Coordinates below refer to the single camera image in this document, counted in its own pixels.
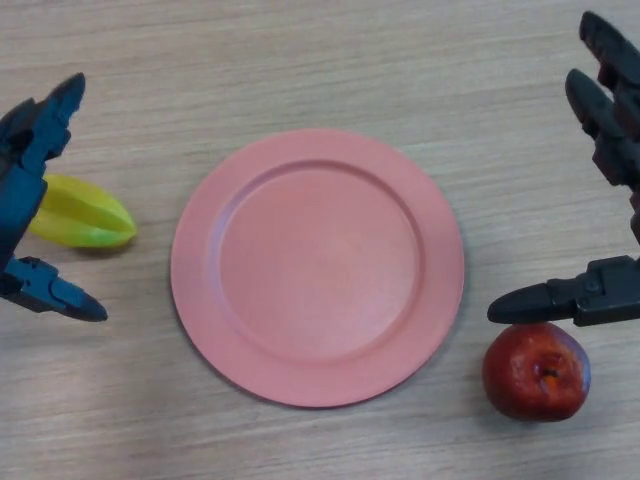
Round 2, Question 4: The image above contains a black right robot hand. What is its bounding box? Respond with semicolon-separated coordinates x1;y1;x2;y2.
487;10;640;329

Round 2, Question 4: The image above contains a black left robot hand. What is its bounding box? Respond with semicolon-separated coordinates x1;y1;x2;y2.
0;72;109;323

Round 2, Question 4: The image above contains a yellow green starfruit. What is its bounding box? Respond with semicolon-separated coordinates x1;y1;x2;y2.
27;173;138;250

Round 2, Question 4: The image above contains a pink round plate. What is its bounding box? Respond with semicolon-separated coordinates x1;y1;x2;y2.
169;127;466;410

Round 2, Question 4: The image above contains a red apple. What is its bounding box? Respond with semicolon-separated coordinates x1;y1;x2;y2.
482;322;592;423

